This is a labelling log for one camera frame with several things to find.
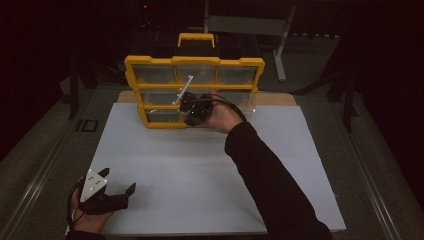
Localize black stand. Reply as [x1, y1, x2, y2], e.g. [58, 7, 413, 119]
[68, 58, 99, 121]
[293, 66, 359, 134]

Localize metal floor rail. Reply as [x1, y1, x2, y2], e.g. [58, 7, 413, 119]
[0, 131, 69, 240]
[344, 131, 401, 240]

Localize person's left hand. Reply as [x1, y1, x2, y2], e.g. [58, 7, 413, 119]
[71, 189, 114, 234]

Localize white board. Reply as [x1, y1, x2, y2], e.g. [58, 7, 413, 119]
[91, 102, 348, 236]

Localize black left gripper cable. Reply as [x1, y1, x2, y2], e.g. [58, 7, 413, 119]
[65, 176, 87, 232]

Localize person's right hand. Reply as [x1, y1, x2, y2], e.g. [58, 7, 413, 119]
[201, 99, 246, 135]

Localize grey metal stand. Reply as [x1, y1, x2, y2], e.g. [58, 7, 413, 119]
[188, 0, 298, 83]

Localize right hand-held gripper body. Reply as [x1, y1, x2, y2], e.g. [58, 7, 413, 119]
[172, 75, 215, 128]

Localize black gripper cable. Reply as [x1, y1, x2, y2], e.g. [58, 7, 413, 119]
[199, 93, 248, 123]
[65, 176, 87, 232]

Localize yellow organizer case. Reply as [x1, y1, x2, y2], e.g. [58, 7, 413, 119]
[124, 32, 266, 130]

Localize clear plastic drawer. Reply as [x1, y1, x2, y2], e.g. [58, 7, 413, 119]
[216, 89, 257, 115]

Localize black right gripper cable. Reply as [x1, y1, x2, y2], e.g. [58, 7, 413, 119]
[199, 93, 248, 123]

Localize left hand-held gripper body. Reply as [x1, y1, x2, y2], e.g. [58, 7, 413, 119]
[78, 168, 130, 216]

